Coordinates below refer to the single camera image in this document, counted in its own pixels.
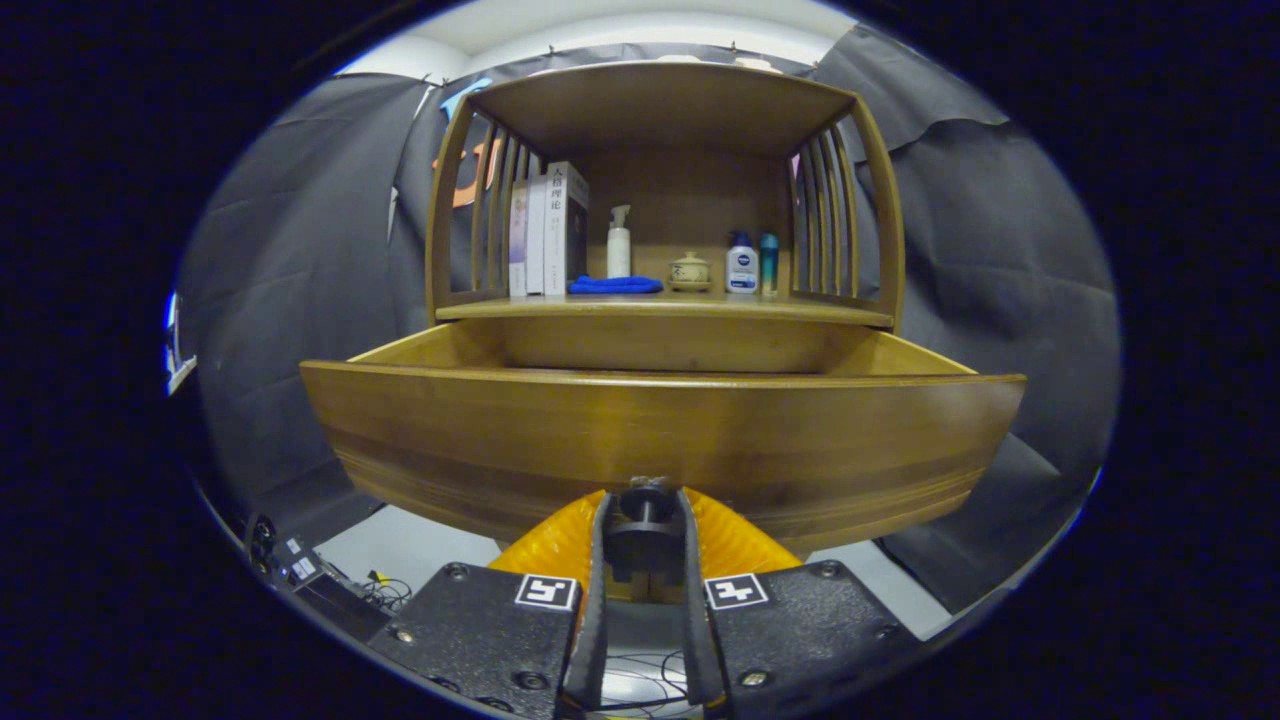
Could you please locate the white lotion bottle blue cap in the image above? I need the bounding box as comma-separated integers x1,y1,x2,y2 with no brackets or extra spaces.
725,231,760,295

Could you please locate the blue folded cloth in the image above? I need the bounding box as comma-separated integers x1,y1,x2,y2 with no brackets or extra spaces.
567,275,665,296

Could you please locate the white pump bottle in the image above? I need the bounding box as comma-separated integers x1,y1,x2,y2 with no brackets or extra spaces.
606,205,633,280

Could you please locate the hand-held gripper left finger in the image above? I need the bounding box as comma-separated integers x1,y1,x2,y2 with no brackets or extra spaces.
367,488,614,719

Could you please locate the wooden drawer with black knob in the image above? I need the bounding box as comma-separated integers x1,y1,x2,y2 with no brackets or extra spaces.
300,320,1028,586

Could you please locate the wooden countertop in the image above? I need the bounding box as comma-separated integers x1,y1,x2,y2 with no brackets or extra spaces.
435,293,896,329

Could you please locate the beige lidded tea cup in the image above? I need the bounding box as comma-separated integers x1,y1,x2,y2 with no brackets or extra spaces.
668,251,713,293

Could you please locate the purple and white book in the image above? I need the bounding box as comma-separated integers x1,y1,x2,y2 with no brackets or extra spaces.
508,180,531,298

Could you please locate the black electronics box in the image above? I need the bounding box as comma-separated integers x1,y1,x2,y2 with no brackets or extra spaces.
245,515,391,641

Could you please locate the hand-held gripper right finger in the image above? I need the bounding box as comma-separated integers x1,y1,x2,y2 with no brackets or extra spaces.
678,487,923,711

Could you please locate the wooden cabinet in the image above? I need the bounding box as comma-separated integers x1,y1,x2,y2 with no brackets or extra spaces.
425,60,906,331

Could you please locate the thin white book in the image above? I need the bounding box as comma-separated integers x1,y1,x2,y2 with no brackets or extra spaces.
525,175,549,297

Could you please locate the white book with dark cover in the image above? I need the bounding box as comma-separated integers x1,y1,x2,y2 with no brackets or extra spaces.
543,162,591,297

